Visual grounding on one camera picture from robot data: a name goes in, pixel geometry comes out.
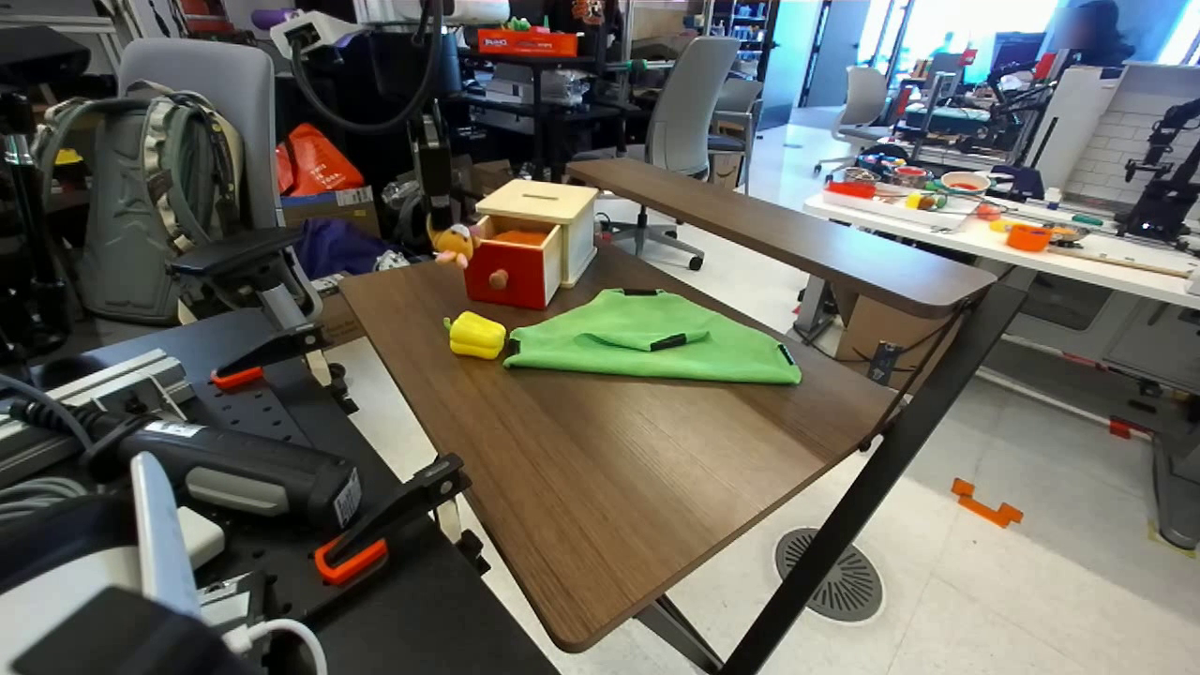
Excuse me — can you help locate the aluminium rail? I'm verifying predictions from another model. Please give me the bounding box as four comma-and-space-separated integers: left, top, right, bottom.
0, 346, 195, 456

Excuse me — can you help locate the green cloth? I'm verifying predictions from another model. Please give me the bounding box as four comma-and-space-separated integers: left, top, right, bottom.
498, 285, 806, 390

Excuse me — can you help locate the grey workbench leg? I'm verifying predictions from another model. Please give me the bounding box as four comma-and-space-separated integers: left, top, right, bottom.
1145, 407, 1200, 554

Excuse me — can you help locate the orange crate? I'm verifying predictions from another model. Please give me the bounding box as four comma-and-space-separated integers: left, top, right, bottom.
468, 22, 584, 62

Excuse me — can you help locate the grey armrest office chair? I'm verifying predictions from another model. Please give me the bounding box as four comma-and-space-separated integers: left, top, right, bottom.
115, 32, 328, 329

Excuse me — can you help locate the yellow toy pepper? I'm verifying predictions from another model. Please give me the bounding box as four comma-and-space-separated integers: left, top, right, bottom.
444, 309, 513, 366

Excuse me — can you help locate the cream wooden slot box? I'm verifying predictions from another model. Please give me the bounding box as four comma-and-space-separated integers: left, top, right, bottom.
471, 175, 604, 294

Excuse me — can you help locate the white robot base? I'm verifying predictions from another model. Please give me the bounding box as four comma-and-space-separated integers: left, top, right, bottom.
0, 445, 238, 675

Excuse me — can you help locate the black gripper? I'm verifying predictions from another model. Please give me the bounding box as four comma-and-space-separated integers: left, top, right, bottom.
411, 115, 465, 244

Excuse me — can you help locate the black equipment stand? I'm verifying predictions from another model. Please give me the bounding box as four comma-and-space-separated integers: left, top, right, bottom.
0, 81, 83, 366

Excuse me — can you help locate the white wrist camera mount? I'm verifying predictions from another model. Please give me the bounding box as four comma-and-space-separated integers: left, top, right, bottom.
268, 7, 335, 62

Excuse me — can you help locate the white cluttered workbench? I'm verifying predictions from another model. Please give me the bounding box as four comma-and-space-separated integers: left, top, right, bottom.
798, 167, 1200, 316

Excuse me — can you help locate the black grey handheld device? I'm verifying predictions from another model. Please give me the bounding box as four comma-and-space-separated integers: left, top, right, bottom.
120, 415, 369, 537

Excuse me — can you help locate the orange bag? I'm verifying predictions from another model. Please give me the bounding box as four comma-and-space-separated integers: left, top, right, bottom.
269, 119, 373, 202

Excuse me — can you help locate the black metal table leg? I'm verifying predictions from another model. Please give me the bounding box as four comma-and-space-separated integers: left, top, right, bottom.
721, 266, 1043, 675
635, 592, 733, 675

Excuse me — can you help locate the black clamp orange handle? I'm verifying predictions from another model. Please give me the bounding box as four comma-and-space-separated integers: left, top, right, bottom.
309, 449, 478, 592
208, 316, 329, 397

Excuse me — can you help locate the blue cloth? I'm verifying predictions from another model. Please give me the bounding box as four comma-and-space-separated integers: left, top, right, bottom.
293, 216, 411, 280

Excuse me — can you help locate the grey backpack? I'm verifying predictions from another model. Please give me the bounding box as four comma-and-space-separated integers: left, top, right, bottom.
38, 79, 250, 329

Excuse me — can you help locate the person with dark hair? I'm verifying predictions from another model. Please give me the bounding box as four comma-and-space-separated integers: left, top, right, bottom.
1060, 0, 1141, 67

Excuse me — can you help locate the round floor drain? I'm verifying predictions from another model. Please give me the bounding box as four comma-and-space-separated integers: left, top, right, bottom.
771, 526, 888, 627

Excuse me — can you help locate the black shelf cart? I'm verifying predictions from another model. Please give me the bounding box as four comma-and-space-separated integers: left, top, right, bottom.
456, 20, 631, 179

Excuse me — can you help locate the orange floor bracket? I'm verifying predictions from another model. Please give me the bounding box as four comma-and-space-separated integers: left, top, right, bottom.
949, 474, 1026, 534

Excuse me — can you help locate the white cable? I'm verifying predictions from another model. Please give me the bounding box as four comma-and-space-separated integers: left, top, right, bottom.
220, 615, 335, 675

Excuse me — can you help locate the brown cardboard box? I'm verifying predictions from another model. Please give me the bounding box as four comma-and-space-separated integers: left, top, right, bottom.
828, 287, 958, 379
279, 185, 383, 244

